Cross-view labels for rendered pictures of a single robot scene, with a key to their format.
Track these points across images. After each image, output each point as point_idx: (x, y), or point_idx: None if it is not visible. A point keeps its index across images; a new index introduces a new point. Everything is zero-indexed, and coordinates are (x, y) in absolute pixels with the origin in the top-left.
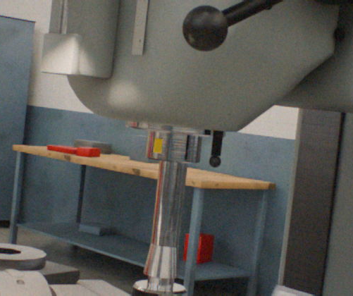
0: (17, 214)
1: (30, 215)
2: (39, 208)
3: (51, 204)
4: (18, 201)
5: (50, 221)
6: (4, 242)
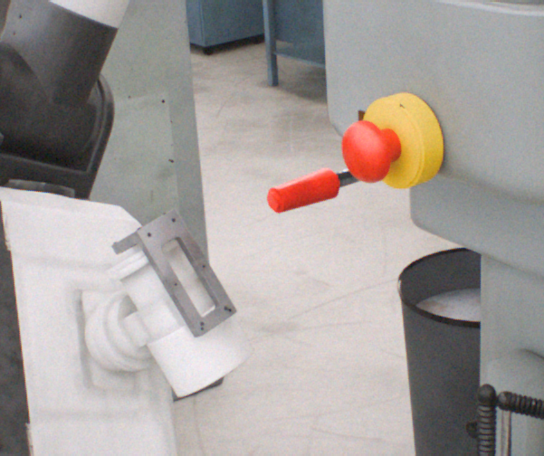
0: (272, 39)
1: (285, 23)
2: (296, 14)
3: (311, 7)
4: (272, 23)
5: (313, 31)
6: (261, 71)
